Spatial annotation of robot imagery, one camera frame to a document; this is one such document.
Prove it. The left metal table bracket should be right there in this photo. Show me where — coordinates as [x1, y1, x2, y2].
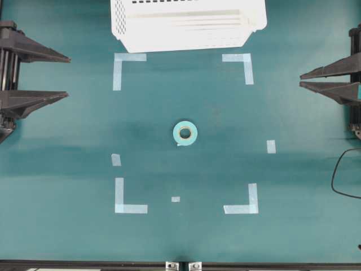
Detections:
[165, 261, 179, 271]

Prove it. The metal table bracket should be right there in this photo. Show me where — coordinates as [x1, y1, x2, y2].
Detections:
[188, 261, 202, 271]
[165, 261, 179, 271]

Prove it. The white perforated plastic basket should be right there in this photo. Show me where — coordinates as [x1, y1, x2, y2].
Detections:
[110, 0, 267, 53]

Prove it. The light blue tape roll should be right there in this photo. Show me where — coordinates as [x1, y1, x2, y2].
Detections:
[173, 121, 198, 147]

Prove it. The black cable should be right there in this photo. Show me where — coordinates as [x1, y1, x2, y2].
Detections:
[331, 148, 361, 199]

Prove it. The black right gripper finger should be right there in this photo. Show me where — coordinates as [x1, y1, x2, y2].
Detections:
[300, 53, 360, 79]
[300, 81, 360, 105]

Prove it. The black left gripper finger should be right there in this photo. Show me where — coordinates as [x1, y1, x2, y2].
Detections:
[1, 29, 71, 63]
[1, 90, 68, 119]

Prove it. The right metal table bracket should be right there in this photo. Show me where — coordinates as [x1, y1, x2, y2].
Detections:
[188, 261, 202, 271]

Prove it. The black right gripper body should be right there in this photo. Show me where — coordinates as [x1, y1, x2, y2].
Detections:
[349, 24, 360, 139]

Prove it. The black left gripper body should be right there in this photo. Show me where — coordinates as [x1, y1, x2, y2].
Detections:
[1, 20, 20, 143]

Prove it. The bottom small tape piece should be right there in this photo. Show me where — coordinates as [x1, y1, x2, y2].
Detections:
[171, 196, 181, 203]

